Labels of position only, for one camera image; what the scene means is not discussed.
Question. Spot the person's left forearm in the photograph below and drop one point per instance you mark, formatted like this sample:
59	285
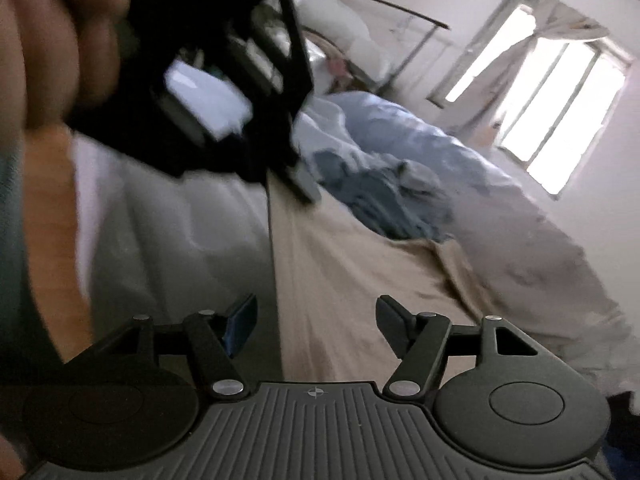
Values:
55	240

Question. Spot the person's left hand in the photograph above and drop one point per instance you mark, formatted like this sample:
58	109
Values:
55	35

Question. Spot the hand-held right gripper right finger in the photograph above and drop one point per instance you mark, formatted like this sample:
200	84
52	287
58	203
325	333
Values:
396	327

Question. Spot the metal clothes rack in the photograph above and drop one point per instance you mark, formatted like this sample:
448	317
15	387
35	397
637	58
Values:
400	12

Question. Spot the tan garment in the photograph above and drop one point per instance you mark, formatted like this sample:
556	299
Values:
350	290

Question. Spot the blue garment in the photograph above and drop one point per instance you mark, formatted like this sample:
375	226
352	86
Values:
385	200

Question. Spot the pale curtain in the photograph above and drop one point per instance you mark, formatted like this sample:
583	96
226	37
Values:
520	55

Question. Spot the white pillow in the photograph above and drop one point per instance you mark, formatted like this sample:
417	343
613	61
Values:
340	15

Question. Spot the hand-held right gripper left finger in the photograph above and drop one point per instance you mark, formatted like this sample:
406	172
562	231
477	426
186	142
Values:
241	324

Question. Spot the window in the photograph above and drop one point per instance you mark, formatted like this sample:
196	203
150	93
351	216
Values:
565	105

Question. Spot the dark cloth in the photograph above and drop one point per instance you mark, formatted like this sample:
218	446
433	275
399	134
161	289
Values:
625	425

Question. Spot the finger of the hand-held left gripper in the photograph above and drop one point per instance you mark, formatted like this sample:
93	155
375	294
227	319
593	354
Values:
295	170

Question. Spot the light blue duvet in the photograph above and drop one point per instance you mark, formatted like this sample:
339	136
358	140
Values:
425	130

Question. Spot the person's grey-green shirt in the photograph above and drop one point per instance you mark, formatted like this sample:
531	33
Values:
12	240

